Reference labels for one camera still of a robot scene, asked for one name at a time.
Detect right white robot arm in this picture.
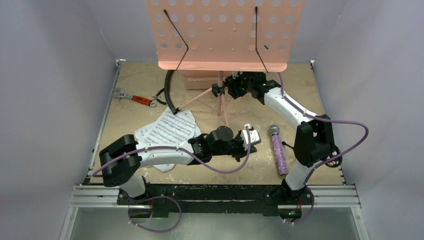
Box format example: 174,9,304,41
225,72,336,204

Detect black microphone tripod stand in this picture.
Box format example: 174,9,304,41
281,140,343,169

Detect black curved hose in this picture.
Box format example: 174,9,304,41
163,69,180,115

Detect lower sheet music page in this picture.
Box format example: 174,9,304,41
134,115,203,173

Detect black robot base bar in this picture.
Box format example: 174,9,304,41
117,183,312,218

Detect red handled adjustable wrench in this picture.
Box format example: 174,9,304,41
112,87,157,108

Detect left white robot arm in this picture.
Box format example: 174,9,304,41
92,124,262,205

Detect purple glitter microphone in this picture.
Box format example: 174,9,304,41
268,124,289,176

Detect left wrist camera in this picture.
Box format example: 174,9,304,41
240,124,262,149

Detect pink plastic storage box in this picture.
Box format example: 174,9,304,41
181,70,219,90

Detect black handled pliers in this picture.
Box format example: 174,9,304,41
152,88,167,105

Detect pink folding music stand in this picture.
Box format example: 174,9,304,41
145,0,306,128

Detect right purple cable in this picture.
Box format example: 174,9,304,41
278,72,370,185

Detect aluminium table frame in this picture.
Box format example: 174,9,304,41
61,64,360,240

